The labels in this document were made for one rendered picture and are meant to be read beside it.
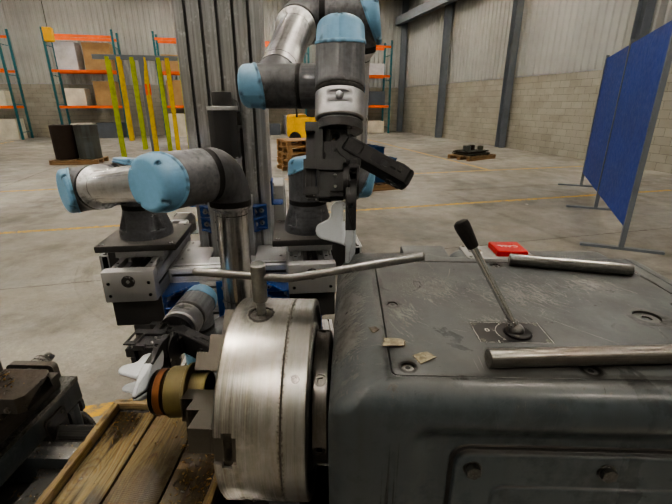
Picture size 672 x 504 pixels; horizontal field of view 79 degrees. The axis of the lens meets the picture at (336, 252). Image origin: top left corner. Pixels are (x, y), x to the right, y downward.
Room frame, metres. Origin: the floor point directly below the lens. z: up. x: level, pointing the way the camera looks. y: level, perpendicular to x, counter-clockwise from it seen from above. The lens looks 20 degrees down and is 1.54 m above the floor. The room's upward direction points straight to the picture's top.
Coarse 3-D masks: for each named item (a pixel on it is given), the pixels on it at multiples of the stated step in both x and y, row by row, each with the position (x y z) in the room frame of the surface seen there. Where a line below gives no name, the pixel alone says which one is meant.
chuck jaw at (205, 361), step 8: (232, 312) 0.64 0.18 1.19; (224, 320) 0.63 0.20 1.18; (224, 328) 0.62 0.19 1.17; (216, 336) 0.61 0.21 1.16; (224, 336) 0.61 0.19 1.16; (216, 344) 0.60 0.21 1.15; (200, 352) 0.59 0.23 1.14; (208, 352) 0.59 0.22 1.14; (216, 352) 0.59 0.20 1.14; (200, 360) 0.58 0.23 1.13; (208, 360) 0.58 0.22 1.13; (216, 360) 0.58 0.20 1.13; (200, 368) 0.58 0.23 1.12; (208, 368) 0.58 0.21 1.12; (216, 368) 0.58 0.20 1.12
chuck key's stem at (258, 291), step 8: (256, 264) 0.54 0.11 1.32; (264, 264) 0.54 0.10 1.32; (256, 272) 0.53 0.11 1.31; (264, 272) 0.54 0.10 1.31; (256, 280) 0.54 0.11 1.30; (256, 288) 0.54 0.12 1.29; (264, 288) 0.54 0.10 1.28; (256, 296) 0.54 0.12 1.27; (264, 296) 0.54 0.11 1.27; (256, 304) 0.55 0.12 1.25; (264, 304) 0.55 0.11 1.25; (264, 312) 0.55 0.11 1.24
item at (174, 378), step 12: (156, 372) 0.57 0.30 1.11; (168, 372) 0.56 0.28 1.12; (180, 372) 0.56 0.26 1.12; (192, 372) 0.58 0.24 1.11; (204, 372) 0.58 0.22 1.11; (156, 384) 0.55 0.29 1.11; (168, 384) 0.54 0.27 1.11; (180, 384) 0.54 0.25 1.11; (192, 384) 0.55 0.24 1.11; (204, 384) 0.55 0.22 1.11; (156, 396) 0.54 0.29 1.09; (168, 396) 0.53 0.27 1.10; (180, 396) 0.53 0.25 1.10; (156, 408) 0.53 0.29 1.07; (168, 408) 0.53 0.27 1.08; (180, 408) 0.52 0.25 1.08
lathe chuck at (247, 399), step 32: (256, 320) 0.53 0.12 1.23; (288, 320) 0.53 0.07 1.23; (224, 352) 0.48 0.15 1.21; (256, 352) 0.48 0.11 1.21; (224, 384) 0.45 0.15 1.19; (256, 384) 0.45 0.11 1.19; (224, 416) 0.43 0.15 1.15; (256, 416) 0.43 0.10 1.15; (256, 448) 0.41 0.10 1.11; (224, 480) 0.41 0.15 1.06; (256, 480) 0.41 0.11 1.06
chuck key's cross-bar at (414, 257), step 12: (420, 252) 0.51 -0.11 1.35; (348, 264) 0.53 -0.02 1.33; (360, 264) 0.52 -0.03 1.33; (372, 264) 0.52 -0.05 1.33; (384, 264) 0.51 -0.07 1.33; (396, 264) 0.51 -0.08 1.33; (216, 276) 0.55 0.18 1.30; (228, 276) 0.55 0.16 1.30; (240, 276) 0.54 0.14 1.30; (264, 276) 0.54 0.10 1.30; (276, 276) 0.54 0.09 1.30; (288, 276) 0.54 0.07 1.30; (300, 276) 0.53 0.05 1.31; (312, 276) 0.53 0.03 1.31; (324, 276) 0.53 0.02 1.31
